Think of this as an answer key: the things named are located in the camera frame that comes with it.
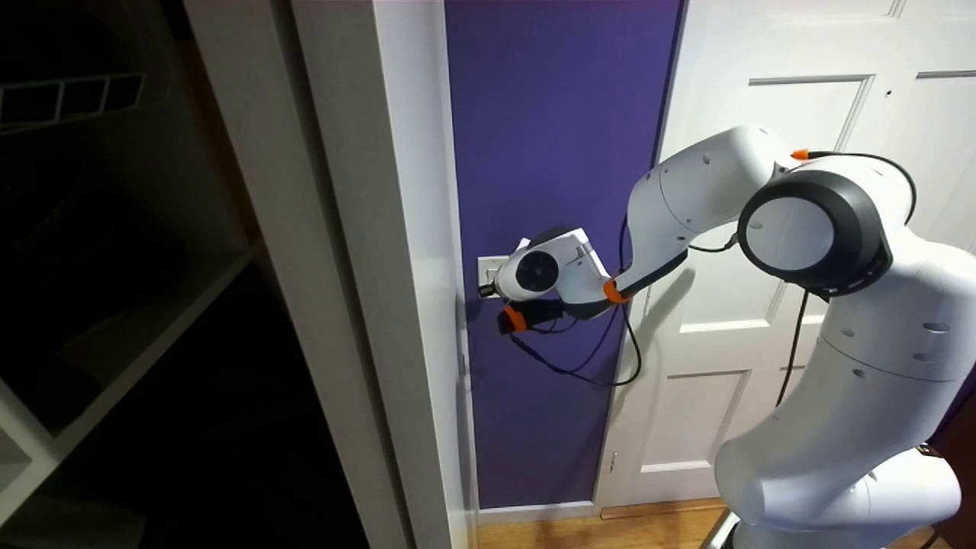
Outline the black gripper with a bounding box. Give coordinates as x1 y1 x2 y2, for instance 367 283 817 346
467 282 573 335

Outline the white light switch plate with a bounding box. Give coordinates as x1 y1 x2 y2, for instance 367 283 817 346
477 253 516 302

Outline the white baseboard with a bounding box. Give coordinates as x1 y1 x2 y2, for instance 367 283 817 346
474 494 603 526

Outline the white panelled door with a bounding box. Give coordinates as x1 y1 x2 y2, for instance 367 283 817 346
591 0 976 513

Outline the dark slatted rack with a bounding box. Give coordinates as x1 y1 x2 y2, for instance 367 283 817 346
0 66 148 138

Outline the orange strap at wrist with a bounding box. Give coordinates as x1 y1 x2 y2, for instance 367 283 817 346
497 302 531 335

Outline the white door frame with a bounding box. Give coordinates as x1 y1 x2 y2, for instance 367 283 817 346
180 0 483 549

